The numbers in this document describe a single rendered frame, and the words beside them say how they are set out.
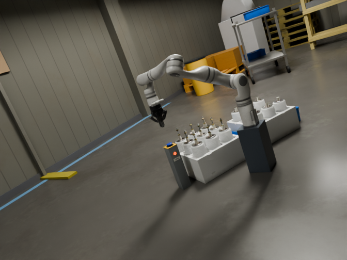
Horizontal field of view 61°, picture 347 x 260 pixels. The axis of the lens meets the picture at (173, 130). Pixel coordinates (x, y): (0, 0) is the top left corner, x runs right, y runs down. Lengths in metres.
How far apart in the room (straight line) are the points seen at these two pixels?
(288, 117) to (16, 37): 3.15
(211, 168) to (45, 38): 2.97
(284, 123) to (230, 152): 0.53
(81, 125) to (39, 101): 0.64
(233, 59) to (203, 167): 4.19
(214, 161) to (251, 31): 4.97
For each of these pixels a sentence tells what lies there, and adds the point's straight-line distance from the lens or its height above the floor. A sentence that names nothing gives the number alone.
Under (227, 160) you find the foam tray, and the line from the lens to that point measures 2.07.
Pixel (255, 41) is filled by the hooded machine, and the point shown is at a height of 0.44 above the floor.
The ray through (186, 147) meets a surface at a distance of 2.08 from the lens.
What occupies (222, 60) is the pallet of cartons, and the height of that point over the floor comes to 0.34.
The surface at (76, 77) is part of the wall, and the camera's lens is 4.34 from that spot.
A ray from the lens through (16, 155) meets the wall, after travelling 3.76.
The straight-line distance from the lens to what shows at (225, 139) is 2.09.
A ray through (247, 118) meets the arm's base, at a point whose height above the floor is 0.36.
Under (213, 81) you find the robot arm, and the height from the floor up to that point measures 0.65.
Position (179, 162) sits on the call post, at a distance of 1.98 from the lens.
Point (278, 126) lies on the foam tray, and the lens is 2.35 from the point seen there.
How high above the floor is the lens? 0.90
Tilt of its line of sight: 15 degrees down
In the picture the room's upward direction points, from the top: 20 degrees counter-clockwise
